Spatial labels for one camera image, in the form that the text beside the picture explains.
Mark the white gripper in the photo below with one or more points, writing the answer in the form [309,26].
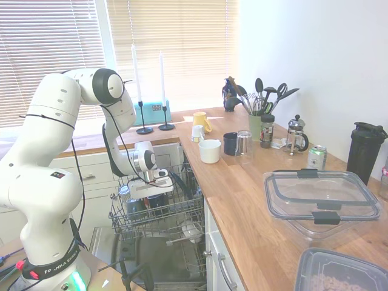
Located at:
[151,189]

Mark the plain navy mug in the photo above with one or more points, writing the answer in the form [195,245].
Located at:
[156,201]

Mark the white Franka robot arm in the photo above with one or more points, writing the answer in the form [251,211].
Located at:
[45,121]

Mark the grey mug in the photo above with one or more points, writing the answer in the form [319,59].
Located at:
[134,207]

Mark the built-in dishwasher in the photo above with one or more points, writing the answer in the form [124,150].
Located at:
[103,242]

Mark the yellow mug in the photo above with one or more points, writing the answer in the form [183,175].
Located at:
[200,119]

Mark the navy printed mug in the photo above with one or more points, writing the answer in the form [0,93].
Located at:
[229,144]

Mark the clear ribbed drinking glass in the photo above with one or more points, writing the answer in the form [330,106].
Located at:
[124,192]

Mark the dark dinner plate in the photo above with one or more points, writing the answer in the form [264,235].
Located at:
[180,186]

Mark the white bowl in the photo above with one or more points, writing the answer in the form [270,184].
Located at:
[191,232]

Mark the black candle holder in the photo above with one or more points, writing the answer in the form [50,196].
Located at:
[144,130]
[166,127]

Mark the plain white cup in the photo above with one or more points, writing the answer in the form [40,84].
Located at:
[209,151]

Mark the small white patterned cup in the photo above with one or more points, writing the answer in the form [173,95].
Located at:
[196,133]

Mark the teal metal bread box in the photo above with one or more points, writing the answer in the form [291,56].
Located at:
[151,110]

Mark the round metal cabinet knob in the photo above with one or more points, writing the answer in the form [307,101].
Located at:
[207,253]

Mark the clear tumbler glass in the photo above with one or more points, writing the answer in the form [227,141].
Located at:
[243,148]

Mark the tall white taper candle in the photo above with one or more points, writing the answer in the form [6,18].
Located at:
[136,72]

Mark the green utensil holder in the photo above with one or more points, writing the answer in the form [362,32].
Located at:
[254,128]

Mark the dark blue floral vase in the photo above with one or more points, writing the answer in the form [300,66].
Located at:
[227,89]

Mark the brown spice jar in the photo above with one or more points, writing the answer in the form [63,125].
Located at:
[267,131]

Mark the wooden spoon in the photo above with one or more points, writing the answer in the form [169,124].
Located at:
[238,91]

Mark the metal whisk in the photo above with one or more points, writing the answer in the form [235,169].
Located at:
[251,101]

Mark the black leaf-shaped spatula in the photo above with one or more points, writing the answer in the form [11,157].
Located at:
[241,90]

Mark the white tea bag packets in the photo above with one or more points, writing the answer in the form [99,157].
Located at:
[279,143]

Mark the cream window blind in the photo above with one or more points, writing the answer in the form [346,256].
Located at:
[169,45]
[48,45]

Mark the glass steel French press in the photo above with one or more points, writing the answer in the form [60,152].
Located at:
[295,136]

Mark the white green drink can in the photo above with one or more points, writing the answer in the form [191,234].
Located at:
[317,157]

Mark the black pointed spatula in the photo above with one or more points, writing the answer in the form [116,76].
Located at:
[289,91]

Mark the clear lidded plastic container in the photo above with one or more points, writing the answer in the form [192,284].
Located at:
[321,194]

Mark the plastic container with food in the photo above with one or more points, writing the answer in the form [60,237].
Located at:
[339,272]

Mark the black shaker bottle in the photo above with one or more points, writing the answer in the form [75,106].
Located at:
[362,151]

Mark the pink lidded clear bottle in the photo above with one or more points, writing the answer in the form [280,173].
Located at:
[383,182]

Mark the black camera stand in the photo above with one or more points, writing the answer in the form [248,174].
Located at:
[130,272]

